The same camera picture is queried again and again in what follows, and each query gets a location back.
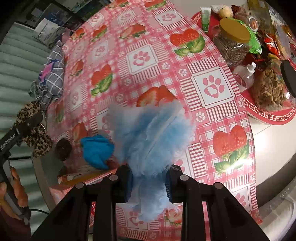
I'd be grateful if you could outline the leopard print scrunchie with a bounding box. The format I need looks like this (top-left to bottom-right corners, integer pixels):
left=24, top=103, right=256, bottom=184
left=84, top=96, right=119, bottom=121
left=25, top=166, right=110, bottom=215
left=14, top=100, right=53, bottom=158

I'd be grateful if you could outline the light blue fluffy cloth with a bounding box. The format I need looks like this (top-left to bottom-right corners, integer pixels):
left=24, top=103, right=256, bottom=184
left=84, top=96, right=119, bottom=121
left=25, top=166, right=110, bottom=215
left=108, top=100, right=195, bottom=222

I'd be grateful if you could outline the dark striped fuzzy sock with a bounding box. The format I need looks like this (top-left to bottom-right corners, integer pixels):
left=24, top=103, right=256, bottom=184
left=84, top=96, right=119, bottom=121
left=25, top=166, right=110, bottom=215
left=55, top=138, right=72, bottom=162

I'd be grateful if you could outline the person's left hand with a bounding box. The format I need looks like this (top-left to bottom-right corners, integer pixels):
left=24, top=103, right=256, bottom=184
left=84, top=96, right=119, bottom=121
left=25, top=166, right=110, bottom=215
left=0, top=166, right=30, bottom=220

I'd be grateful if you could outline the printed cardboard box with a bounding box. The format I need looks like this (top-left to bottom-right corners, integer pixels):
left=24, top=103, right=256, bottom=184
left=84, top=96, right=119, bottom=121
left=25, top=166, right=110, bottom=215
left=49, top=160, right=119, bottom=204

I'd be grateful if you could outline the grey plaid star blanket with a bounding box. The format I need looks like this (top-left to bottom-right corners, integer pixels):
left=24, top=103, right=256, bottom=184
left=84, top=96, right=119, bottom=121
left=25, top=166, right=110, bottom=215
left=29, top=40, right=65, bottom=112

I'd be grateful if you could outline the red round tray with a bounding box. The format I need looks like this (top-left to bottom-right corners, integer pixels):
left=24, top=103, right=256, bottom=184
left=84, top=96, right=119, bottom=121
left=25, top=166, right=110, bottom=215
left=191, top=10, right=296, bottom=126

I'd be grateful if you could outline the bag of nuts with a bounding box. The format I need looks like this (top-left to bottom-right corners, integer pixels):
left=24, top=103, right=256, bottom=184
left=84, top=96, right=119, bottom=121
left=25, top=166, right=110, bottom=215
left=251, top=63, right=295, bottom=112

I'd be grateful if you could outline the green curtain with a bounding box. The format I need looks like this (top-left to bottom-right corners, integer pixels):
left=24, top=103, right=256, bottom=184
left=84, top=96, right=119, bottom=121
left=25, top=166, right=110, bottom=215
left=1, top=23, right=50, bottom=232

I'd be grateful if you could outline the small clear spray bottle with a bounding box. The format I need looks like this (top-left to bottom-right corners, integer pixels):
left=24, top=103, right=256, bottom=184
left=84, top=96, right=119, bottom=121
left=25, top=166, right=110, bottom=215
left=233, top=62, right=256, bottom=92

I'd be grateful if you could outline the pink strawberry tablecloth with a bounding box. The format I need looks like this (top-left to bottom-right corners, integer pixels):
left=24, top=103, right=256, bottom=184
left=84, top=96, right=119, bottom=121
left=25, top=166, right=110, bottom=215
left=46, top=0, right=263, bottom=241

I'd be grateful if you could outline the jar with yellow lid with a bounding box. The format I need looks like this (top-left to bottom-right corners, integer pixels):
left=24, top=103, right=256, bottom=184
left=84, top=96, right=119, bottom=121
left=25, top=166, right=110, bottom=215
left=212, top=18, right=251, bottom=67

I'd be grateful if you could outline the green white tube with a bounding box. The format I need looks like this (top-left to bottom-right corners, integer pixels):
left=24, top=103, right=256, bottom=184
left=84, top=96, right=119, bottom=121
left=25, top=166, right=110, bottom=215
left=200, top=7, right=211, bottom=33

